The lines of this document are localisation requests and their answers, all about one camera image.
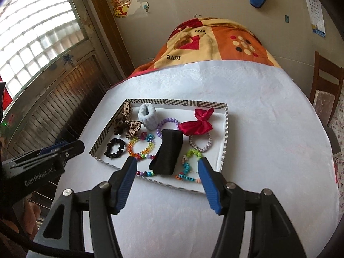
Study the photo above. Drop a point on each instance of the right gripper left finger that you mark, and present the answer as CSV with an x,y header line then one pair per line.
x,y
121,182

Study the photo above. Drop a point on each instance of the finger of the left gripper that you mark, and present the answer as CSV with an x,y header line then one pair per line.
x,y
51,148

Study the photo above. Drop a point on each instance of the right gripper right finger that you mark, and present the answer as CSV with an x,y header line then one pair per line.
x,y
214,185

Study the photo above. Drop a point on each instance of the black velvet scrunchie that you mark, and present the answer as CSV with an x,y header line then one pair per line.
x,y
167,155

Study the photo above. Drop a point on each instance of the light blue fluffy scrunchie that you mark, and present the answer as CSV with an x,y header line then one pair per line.
x,y
147,114

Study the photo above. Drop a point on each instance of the striped white jewelry tray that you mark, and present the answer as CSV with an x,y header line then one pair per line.
x,y
182,110

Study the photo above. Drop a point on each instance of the person's left hand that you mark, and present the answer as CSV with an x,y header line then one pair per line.
x,y
28,213

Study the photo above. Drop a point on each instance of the pink braided hair band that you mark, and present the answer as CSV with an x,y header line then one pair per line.
x,y
201,143

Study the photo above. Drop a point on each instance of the wooden slatted door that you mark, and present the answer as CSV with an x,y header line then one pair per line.
x,y
59,102

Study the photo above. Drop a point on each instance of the leopard print bow scrunchie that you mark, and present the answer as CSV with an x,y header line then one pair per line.
x,y
123,123

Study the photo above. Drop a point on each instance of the red satin bow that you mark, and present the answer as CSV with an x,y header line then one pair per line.
x,y
199,127

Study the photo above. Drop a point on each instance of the glass block window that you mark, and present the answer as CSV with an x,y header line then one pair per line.
x,y
33,34

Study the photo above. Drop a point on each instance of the floral fabric pile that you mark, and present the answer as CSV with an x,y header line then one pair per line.
x,y
337,125

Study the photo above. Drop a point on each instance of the wooden chair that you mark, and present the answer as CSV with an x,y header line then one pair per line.
x,y
326,88

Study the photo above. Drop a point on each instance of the orange love print blanket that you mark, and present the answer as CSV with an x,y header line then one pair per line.
x,y
207,39

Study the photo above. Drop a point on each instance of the gold red wall decoration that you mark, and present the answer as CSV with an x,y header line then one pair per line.
x,y
120,7

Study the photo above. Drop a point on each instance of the wall calendar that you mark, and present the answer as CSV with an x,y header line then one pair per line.
x,y
316,17

